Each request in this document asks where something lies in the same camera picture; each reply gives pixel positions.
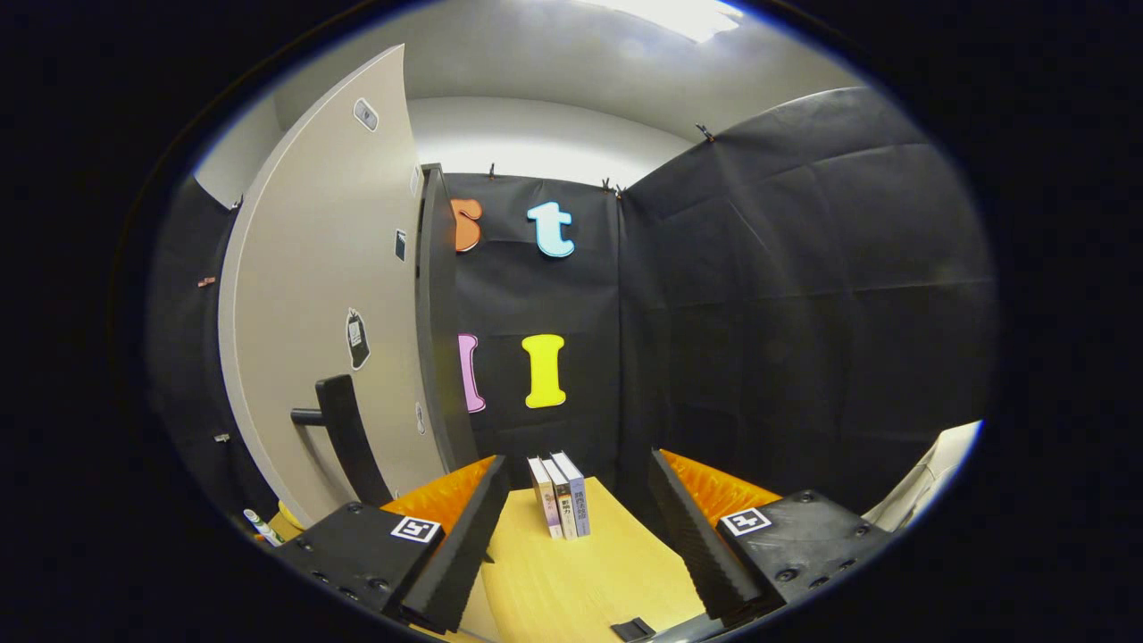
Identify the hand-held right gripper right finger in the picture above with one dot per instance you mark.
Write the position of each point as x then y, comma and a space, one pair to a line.
692, 536

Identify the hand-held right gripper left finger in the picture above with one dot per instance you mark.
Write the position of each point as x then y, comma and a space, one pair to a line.
464, 545

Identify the small white bottle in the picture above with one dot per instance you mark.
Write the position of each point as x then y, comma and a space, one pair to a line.
263, 529

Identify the pale cabinet door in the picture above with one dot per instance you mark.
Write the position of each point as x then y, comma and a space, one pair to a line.
312, 268

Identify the brown cover book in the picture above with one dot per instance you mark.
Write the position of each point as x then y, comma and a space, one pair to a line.
545, 505

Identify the white spine book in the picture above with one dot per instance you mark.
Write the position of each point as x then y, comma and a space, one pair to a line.
564, 509

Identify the blue-grey spine book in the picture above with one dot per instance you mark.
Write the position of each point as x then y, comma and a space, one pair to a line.
580, 505

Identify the black backdrop cloth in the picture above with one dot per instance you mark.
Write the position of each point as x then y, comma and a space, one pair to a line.
804, 313

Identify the pale cloth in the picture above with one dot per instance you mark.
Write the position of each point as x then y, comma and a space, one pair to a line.
938, 473

